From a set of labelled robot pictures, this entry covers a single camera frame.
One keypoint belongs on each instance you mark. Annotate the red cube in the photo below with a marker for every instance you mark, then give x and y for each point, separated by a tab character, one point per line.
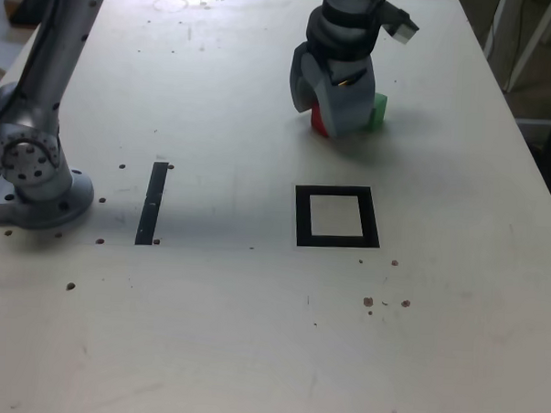
318	121

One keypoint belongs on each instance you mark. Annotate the black tape square outline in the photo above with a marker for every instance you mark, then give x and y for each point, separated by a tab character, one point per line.
302	217

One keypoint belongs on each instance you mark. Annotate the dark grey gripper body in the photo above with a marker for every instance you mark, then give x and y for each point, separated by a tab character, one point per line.
350	70

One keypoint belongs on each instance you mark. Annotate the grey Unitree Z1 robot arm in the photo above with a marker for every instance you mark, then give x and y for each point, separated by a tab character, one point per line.
39	178

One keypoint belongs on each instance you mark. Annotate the black tape strip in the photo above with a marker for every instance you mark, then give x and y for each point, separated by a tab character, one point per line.
149	210

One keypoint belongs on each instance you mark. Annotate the green cube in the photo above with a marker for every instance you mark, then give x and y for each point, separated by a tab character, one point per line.
379	111

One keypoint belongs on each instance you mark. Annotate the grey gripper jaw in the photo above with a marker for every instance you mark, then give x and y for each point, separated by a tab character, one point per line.
301	79
353	109

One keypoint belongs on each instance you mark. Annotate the white furniture frame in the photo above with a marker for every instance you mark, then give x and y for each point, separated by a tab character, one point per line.
538	44

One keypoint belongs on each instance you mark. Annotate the brown box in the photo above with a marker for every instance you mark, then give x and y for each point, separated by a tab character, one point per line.
14	5

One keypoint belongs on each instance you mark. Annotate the grey gripper camera box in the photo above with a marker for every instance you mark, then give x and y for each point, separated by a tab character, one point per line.
404	31

